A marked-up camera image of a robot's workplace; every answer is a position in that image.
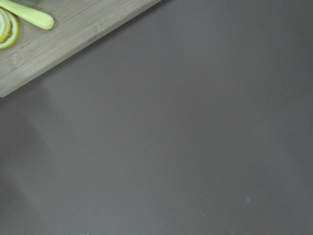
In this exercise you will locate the bamboo cutting board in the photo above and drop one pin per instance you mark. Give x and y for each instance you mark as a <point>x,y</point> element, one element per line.
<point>77,24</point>

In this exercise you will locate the lemon slices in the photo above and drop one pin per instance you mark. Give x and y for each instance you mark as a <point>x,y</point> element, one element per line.
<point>9,29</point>

